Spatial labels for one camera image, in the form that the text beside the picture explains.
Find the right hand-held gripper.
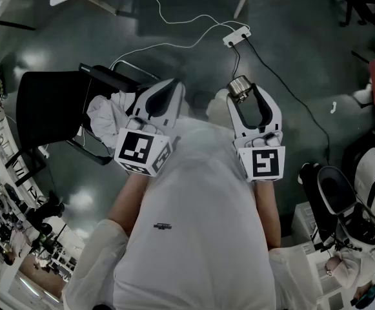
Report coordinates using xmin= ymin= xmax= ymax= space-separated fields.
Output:
xmin=226 ymin=83 xmax=287 ymax=183

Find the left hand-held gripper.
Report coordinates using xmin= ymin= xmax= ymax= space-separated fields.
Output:
xmin=114 ymin=77 xmax=187 ymax=177

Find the shiny metal round lid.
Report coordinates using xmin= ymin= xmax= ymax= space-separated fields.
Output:
xmin=226 ymin=75 xmax=256 ymax=107

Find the person's left forearm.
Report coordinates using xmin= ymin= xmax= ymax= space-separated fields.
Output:
xmin=107 ymin=170 xmax=151 ymax=238

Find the person's right forearm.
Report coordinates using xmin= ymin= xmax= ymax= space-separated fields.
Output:
xmin=253 ymin=178 xmax=282 ymax=250

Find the person's right shoe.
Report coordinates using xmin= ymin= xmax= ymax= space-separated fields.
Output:
xmin=205 ymin=88 xmax=230 ymax=119

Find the white crumpled cloth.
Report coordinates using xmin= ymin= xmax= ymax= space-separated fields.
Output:
xmin=86 ymin=91 xmax=137 ymax=150

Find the white power strip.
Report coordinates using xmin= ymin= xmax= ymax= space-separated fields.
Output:
xmin=222 ymin=25 xmax=252 ymax=48

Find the white cubby shelf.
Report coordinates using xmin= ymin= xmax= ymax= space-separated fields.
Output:
xmin=291 ymin=201 xmax=325 ymax=254

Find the white and black robot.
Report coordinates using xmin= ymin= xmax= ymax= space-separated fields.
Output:
xmin=298 ymin=127 xmax=375 ymax=254

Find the person's white shirt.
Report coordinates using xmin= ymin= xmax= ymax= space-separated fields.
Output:
xmin=61 ymin=116 xmax=324 ymax=310

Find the white fabric cover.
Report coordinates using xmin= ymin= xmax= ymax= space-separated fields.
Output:
xmin=325 ymin=242 xmax=375 ymax=290

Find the teal tool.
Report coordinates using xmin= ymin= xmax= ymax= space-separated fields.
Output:
xmin=350 ymin=282 xmax=375 ymax=307

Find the black cable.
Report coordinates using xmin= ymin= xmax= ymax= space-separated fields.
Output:
xmin=245 ymin=37 xmax=332 ymax=166
xmin=231 ymin=43 xmax=241 ymax=79

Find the white cable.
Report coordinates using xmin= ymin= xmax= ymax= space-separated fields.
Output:
xmin=108 ymin=20 xmax=252 ymax=71
xmin=149 ymin=0 xmax=239 ymax=32

